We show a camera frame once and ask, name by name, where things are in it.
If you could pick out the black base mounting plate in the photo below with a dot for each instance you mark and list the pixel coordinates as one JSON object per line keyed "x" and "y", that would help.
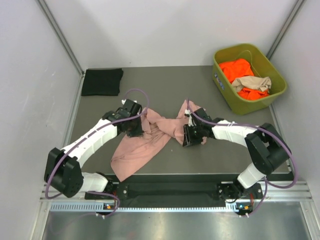
{"x": 180, "y": 190}

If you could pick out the folded black t shirt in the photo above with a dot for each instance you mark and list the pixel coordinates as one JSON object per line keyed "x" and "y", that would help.
{"x": 102, "y": 82}

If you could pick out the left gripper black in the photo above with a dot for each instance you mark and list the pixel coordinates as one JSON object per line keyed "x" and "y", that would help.
{"x": 138, "y": 132}

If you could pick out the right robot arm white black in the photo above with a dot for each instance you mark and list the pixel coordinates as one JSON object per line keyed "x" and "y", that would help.
{"x": 265, "y": 146}

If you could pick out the aluminium corner post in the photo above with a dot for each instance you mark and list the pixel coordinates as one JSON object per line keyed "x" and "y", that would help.
{"x": 298, "y": 5}
{"x": 59, "y": 33}

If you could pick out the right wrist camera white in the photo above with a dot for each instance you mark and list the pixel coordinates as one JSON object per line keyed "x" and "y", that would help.
{"x": 188, "y": 114}

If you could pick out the orange t shirt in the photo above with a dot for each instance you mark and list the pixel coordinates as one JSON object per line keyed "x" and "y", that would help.
{"x": 241, "y": 68}

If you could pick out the beige t shirt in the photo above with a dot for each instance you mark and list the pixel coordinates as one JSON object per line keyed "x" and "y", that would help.
{"x": 252, "y": 82}

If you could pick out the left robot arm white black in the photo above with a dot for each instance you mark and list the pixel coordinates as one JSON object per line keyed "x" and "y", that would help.
{"x": 63, "y": 169}

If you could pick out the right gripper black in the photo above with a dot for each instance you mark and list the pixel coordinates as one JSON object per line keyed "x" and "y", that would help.
{"x": 189, "y": 140}

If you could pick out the olive green plastic bin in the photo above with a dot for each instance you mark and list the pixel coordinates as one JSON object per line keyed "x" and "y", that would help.
{"x": 261, "y": 67}

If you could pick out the right aluminium corner post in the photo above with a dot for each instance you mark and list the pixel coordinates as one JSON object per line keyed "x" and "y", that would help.
{"x": 298, "y": 5}

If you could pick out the grey slotted cable duct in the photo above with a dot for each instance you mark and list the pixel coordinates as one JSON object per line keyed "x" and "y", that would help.
{"x": 109, "y": 207}

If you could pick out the left aluminium corner post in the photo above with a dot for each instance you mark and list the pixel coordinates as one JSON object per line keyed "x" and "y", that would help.
{"x": 59, "y": 33}

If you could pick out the pink t shirt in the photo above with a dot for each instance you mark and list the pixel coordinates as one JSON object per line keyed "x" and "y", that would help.
{"x": 133, "y": 153}

